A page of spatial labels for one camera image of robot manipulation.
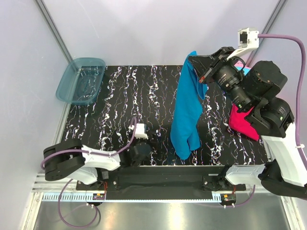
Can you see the teal plastic bin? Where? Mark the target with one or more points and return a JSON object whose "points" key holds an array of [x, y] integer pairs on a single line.
{"points": [[81, 81]]}

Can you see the pink folded shirt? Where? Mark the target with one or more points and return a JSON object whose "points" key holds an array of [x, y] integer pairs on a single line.
{"points": [[239, 64]]}

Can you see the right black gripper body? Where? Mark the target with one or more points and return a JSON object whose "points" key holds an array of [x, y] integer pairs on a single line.
{"points": [[225, 73]]}

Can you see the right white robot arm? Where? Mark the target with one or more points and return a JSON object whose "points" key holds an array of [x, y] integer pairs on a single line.
{"points": [[255, 93]]}

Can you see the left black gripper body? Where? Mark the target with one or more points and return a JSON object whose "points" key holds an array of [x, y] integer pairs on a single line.
{"points": [[138, 164]]}

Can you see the white slotted cable duct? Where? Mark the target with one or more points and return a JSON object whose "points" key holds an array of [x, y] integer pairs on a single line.
{"points": [[94, 197]]}

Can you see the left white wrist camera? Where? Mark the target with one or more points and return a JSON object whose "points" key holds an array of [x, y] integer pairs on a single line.
{"points": [[140, 131]]}

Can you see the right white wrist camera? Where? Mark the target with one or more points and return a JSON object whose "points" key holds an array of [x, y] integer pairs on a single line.
{"points": [[248, 41]]}

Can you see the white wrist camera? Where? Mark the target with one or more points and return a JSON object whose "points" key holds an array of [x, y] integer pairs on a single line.
{"points": [[140, 131], [248, 41]]}

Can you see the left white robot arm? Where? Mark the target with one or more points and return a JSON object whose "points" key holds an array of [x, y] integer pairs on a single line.
{"points": [[74, 160]]}

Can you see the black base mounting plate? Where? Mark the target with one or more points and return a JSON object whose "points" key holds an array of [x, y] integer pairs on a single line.
{"points": [[182, 181]]}

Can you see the red folded shirt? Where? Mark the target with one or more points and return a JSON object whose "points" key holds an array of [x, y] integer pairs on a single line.
{"points": [[238, 123]]}

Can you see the blue t shirt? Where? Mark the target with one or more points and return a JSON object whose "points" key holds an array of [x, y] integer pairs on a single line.
{"points": [[188, 109]]}

